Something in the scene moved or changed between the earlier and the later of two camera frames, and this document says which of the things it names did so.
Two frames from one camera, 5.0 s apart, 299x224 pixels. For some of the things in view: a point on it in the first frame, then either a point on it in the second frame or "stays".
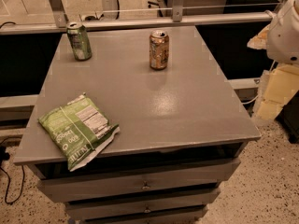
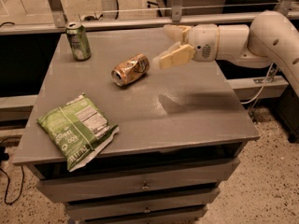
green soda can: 79,41 stays
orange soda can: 159,48 -> 131,70
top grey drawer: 124,176 stays
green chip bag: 78,128 stays
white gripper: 284,37 -> 204,42
